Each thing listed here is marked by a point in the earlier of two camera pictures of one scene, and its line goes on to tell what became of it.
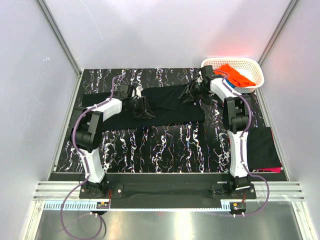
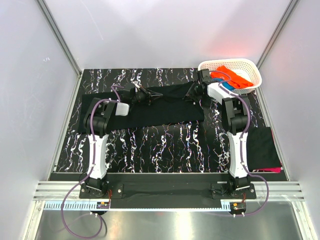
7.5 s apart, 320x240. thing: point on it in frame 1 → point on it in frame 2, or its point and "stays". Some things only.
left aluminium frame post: [60, 36] stays
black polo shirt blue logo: [165, 103] stays
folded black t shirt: [261, 150] stays
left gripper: [143, 108] → [148, 94]
